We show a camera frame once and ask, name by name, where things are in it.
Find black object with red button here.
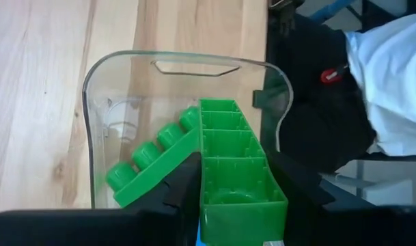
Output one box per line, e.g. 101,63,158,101
266,0,416,174

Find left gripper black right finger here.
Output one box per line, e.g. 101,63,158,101
266,152,416,246

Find green four-stud block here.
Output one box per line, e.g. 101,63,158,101
197,98,289,246
105,105,201,208

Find red emergency stop button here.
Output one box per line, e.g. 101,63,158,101
319,64,349,85

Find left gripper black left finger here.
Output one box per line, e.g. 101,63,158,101
0,152,202,246

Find clear plastic bin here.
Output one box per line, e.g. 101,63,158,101
81,50,294,210

